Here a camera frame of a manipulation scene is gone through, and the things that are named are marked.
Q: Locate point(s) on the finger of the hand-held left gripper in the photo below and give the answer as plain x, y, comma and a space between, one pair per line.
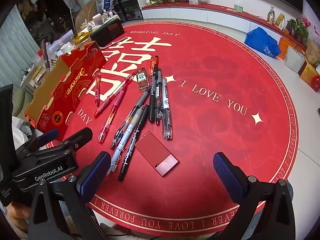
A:
48, 135
76, 140

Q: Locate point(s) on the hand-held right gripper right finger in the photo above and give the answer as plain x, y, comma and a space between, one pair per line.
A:
225, 175

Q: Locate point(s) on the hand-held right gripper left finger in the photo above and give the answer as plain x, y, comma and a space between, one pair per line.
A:
96, 175

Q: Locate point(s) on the light blue printed pen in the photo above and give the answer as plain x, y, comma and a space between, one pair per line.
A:
125, 140

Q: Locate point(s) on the pink grip red pen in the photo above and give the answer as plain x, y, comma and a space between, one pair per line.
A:
113, 110

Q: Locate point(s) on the red pen pale barrel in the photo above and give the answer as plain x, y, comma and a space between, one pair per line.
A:
97, 90

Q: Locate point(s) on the clear red gel pen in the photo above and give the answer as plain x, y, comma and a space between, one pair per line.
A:
112, 97

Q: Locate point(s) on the red cardboard box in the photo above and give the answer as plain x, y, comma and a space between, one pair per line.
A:
72, 80

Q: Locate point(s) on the clear pen black cap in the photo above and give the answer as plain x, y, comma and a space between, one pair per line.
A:
166, 110

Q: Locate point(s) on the red rectangular eraser box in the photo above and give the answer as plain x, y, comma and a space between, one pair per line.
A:
142, 80

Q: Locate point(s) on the white blanket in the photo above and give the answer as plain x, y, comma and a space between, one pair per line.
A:
21, 127

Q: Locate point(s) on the olive green cushion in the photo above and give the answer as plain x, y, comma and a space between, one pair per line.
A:
21, 102

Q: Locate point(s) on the red round printed mat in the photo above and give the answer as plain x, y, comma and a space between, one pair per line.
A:
212, 130

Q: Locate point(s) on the slim black marker pen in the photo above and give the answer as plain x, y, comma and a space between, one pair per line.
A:
132, 145

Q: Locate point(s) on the red flat card case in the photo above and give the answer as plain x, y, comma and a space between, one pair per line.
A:
156, 152

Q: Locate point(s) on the dark printed slim package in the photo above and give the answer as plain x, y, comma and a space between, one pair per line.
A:
44, 55

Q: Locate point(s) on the thick black marker pen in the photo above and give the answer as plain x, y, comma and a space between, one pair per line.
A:
153, 97

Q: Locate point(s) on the white tape roll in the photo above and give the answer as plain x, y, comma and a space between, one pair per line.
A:
66, 48

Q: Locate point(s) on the black gel pen white label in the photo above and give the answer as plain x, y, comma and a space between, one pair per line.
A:
158, 97

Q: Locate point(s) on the grey curtain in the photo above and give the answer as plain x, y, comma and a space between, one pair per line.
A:
15, 45

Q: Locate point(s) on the gold lid glass jar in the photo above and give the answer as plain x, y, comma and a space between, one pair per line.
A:
82, 38

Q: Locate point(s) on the silver metal bar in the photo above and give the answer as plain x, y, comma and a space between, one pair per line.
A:
117, 42

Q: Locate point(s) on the red patterned lighter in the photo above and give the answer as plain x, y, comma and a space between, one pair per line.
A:
153, 65

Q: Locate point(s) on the black radio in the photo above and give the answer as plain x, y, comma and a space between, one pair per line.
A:
107, 31

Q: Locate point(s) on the tan chair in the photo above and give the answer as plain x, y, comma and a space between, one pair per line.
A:
86, 12

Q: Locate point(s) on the yellow red gift box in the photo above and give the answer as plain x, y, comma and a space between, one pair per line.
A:
310, 76

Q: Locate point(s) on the white paper bag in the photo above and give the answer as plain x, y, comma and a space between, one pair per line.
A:
296, 60

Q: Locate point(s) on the blue plastic bag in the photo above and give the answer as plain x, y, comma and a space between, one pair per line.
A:
262, 42

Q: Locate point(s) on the orange paper bag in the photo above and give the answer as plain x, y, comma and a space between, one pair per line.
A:
285, 48

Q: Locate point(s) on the white blue shopping bag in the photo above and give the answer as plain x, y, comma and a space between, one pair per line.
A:
106, 1

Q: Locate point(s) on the low cabinet red top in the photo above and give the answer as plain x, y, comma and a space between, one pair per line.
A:
200, 13

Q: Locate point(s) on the yellow snack bag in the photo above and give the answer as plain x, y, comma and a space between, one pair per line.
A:
280, 20

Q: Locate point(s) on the flowering potted plant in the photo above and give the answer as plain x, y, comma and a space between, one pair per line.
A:
298, 27

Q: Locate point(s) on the white snack bag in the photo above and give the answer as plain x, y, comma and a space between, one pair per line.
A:
271, 16

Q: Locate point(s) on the pale green box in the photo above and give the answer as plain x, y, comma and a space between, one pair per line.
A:
238, 8

